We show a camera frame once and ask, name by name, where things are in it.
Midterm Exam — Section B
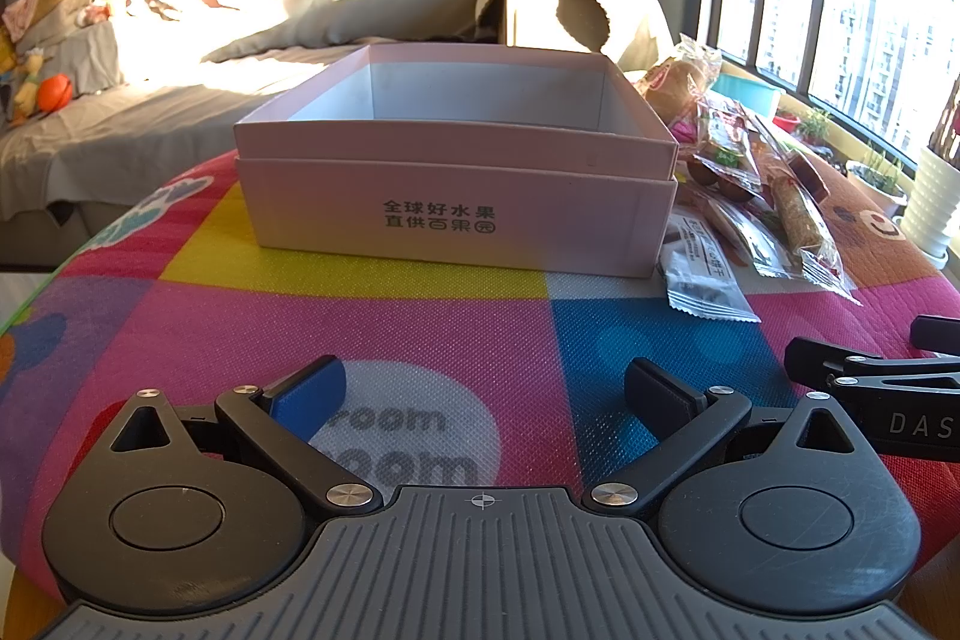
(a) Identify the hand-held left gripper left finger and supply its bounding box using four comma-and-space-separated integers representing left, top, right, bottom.
111, 356, 385, 513

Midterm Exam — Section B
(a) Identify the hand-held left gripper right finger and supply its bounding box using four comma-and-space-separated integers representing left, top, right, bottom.
583, 358, 865, 513

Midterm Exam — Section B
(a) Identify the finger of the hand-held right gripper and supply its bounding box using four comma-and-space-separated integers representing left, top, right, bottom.
784, 338, 960, 402
909, 314, 960, 353

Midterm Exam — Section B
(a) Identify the long cereal bar packet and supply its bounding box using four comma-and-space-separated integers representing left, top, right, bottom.
765, 160, 863, 305

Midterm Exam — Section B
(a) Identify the pink cardboard box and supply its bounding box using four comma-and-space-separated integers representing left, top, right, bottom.
232, 44, 680, 280

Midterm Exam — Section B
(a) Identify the red snack packet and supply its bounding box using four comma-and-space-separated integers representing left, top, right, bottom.
686, 98, 758, 161

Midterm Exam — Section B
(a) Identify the brown bun clear packet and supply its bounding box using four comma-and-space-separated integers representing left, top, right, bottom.
641, 35, 722, 120

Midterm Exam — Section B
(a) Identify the white grey snack packet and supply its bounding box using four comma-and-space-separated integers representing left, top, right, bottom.
656, 212, 762, 326

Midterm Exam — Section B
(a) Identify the clear dark snack packet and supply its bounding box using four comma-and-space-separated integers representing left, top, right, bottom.
705, 197, 805, 281

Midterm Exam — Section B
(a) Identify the white ribbed plant pot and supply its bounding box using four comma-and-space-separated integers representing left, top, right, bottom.
896, 145, 960, 270

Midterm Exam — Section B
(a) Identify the colourful play mat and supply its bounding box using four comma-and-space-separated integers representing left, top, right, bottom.
0, 107, 960, 611

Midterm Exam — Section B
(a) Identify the small potted green plant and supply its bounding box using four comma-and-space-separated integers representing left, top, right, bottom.
847, 145, 912, 217

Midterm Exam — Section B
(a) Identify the dark brown sachet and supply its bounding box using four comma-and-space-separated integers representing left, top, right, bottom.
787, 152, 832, 202

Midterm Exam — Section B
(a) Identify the small plant in red pot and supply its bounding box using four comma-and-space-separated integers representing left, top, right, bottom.
774, 106, 833, 146

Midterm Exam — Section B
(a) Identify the teal plastic basin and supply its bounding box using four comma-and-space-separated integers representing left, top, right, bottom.
709, 70, 785, 116

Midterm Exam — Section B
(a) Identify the beige sofa with grey cover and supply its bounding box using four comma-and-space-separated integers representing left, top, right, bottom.
0, 0, 676, 270

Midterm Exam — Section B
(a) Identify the brown cardboard carton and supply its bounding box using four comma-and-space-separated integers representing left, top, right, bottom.
476, 0, 657, 73

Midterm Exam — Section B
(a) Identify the orange toy ball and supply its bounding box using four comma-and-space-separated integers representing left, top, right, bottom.
37, 74, 74, 110

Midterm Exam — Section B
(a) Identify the grey pillow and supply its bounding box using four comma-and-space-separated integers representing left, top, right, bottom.
202, 0, 511, 64

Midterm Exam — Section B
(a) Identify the yellow plush toy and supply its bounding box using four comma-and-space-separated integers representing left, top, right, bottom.
4, 47, 46, 124

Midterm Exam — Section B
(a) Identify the dark window frame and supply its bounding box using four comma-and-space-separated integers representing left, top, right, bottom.
705, 0, 960, 176

